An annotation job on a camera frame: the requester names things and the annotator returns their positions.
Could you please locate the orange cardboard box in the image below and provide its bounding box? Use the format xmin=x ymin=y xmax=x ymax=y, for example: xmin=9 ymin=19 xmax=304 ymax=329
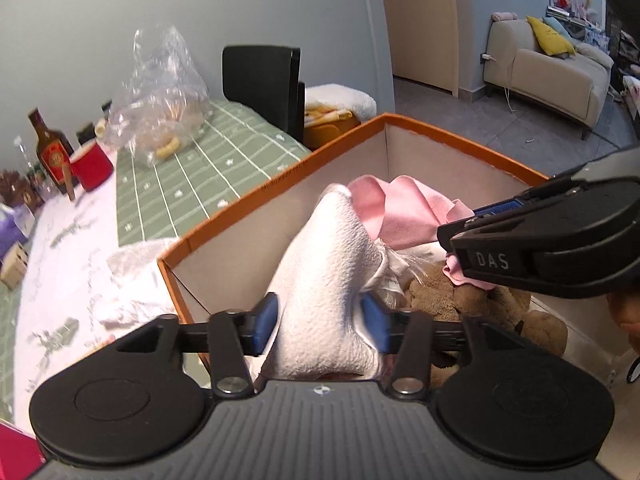
xmin=157 ymin=114 xmax=616 ymax=396

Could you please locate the pink and tan plush toy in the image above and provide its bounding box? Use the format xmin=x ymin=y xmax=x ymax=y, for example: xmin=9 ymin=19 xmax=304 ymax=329
xmin=402 ymin=260 xmax=569 ymax=391

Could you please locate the pink cloth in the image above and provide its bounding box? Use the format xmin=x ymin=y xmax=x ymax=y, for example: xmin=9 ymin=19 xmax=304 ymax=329
xmin=347 ymin=175 xmax=497 ymax=292

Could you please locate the red mug with wooden handle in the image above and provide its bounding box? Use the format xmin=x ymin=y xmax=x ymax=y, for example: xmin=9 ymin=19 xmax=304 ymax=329
xmin=64 ymin=140 xmax=115 ymax=202

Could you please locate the brown bear tin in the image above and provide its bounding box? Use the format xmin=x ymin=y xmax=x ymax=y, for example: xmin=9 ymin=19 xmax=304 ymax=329
xmin=0 ymin=169 xmax=46 ymax=210

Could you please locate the ring-shaped bread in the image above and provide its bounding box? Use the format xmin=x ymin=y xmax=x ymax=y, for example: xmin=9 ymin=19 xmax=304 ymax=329
xmin=155 ymin=137 xmax=181 ymax=161

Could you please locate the crumpled white plastic bag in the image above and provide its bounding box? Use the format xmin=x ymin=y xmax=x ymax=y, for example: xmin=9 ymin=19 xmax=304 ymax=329
xmin=97 ymin=239 xmax=178 ymax=331

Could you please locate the clear glass bottle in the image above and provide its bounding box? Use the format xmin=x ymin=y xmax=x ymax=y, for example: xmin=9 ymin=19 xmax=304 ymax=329
xmin=12 ymin=135 xmax=41 ymax=186

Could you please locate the light blue pillow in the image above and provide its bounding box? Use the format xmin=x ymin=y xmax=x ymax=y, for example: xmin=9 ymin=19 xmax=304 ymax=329
xmin=542 ymin=16 xmax=576 ymax=41

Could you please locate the magenta box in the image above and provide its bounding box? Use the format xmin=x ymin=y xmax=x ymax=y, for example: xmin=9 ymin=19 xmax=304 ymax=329
xmin=0 ymin=422 xmax=47 ymax=480

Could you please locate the beige sofa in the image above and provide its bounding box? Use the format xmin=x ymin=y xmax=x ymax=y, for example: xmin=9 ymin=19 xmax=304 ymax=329
xmin=482 ymin=19 xmax=615 ymax=140

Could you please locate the white textured towel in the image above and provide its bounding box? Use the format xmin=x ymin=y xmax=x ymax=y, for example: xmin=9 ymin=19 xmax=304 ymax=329
xmin=257 ymin=183 xmax=403 ymax=381

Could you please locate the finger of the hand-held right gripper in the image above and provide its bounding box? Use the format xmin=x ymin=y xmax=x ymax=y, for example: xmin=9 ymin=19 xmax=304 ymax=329
xmin=472 ymin=172 xmax=586 ymax=218
xmin=437 ymin=197 xmax=551 ymax=251

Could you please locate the yellow pillow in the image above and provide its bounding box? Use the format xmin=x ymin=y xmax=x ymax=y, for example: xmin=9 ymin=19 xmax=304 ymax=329
xmin=526 ymin=16 xmax=576 ymax=57

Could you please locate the white folded cloth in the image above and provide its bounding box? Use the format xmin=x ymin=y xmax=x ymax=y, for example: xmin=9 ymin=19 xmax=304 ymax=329
xmin=304 ymin=84 xmax=377 ymax=121

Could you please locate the white charger cable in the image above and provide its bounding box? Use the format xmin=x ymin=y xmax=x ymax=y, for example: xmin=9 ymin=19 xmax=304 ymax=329
xmin=481 ymin=52 xmax=518 ymax=113

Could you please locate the green grid tablecloth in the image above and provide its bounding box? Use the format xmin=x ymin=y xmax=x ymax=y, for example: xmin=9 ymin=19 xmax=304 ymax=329
xmin=0 ymin=99 xmax=313 ymax=411

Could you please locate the brown bottle with red label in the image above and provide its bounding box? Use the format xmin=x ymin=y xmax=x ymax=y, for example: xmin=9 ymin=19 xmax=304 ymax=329
xmin=28 ymin=107 xmax=76 ymax=195

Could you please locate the beige door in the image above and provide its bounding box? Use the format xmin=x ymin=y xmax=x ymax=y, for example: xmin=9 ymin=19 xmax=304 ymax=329
xmin=377 ymin=0 xmax=458 ymax=97

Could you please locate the purple tissue pack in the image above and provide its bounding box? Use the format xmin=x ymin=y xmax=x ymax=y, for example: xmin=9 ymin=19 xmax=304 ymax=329
xmin=0 ymin=205 xmax=32 ymax=256

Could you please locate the black chair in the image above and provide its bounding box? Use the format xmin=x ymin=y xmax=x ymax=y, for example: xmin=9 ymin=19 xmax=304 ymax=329
xmin=221 ymin=46 xmax=306 ymax=143

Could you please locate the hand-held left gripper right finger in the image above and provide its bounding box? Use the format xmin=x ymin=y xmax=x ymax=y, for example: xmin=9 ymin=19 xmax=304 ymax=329
xmin=361 ymin=292 xmax=526 ymax=398

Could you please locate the clear plastic bag of bread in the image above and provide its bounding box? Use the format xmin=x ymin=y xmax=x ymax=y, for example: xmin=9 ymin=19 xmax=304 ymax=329
xmin=107 ymin=25 xmax=211 ymax=168

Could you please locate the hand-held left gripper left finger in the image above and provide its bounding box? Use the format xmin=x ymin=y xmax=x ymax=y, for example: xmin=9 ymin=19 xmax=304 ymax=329
xmin=116 ymin=292 xmax=280 ymax=398

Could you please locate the dark cluttered cabinet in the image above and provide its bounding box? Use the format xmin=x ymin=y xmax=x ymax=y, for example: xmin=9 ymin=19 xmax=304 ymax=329
xmin=575 ymin=0 xmax=640 ymax=126

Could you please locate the white printed table runner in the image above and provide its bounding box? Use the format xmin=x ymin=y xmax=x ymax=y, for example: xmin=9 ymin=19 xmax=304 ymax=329
xmin=10 ymin=180 xmax=211 ymax=426

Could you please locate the small wooden box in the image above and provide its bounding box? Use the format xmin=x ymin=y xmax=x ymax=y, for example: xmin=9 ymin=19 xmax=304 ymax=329
xmin=0 ymin=241 xmax=29 ymax=290

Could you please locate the person's right hand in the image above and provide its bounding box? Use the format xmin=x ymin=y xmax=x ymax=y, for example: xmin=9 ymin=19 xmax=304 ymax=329
xmin=607 ymin=287 xmax=640 ymax=356

